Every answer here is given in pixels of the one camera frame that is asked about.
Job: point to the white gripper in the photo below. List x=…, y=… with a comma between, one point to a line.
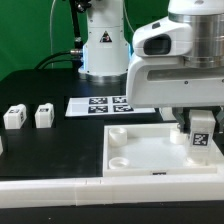
x=178, y=62

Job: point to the white square table top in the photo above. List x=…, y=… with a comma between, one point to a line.
x=150, y=149

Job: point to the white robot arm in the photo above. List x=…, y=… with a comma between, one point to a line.
x=107, y=54

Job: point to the white sheet with markers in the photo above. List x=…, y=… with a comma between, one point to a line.
x=102, y=105

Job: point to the white L-shaped obstacle fence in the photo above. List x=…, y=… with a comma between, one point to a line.
x=115, y=190

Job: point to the white part at left edge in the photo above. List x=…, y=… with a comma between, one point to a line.
x=1, y=145

